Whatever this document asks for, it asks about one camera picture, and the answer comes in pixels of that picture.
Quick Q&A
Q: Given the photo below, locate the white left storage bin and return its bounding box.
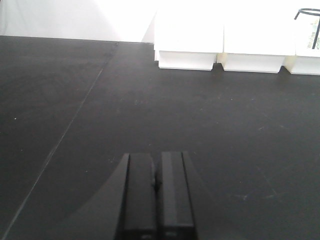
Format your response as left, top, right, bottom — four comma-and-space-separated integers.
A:
154, 4, 224, 71

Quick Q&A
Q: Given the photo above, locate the white middle storage bin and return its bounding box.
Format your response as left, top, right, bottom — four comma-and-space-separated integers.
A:
217, 12, 296, 74

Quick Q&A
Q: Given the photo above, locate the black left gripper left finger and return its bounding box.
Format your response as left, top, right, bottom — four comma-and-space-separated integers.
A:
114, 152, 157, 240

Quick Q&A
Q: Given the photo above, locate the white right storage bin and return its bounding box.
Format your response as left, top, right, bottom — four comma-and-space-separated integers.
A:
283, 21, 320, 76

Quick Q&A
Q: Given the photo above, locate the black wire tripod stand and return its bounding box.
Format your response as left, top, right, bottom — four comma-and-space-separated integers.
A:
294, 8, 320, 50

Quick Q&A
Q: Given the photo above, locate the white storage bin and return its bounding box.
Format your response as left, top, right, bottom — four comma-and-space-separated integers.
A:
283, 21, 320, 76
217, 12, 296, 74
154, 4, 224, 71

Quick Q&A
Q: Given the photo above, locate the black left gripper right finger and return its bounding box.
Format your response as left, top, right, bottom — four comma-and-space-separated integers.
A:
156, 151, 197, 240

